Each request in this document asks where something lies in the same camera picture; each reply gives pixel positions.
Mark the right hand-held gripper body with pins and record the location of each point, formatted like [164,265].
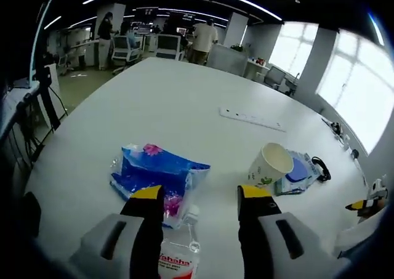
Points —
[378,186]

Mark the white paper cup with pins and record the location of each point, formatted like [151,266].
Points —
[261,168]

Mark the large bright window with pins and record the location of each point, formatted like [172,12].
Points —
[360,85]

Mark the clear plastic water bottle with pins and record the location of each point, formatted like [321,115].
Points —
[178,245]

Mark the green potted plant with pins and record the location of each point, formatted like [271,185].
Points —
[238,47]

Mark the blue tissue pack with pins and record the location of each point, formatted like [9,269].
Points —
[147,171]

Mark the white cabinet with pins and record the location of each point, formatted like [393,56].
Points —
[226,60]

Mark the white office chair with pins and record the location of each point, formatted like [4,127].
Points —
[124,51]
[169,46]

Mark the blue wet wipes pack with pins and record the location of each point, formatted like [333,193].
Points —
[298,171]

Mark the grey office chair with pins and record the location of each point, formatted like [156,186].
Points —
[274,77]

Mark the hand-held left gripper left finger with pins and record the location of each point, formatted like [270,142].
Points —
[144,229]

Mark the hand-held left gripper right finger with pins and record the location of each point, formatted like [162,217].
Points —
[255,229]

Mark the narrow bright window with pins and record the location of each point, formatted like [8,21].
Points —
[292,49]

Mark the white flush power strip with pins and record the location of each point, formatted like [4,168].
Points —
[246,116]

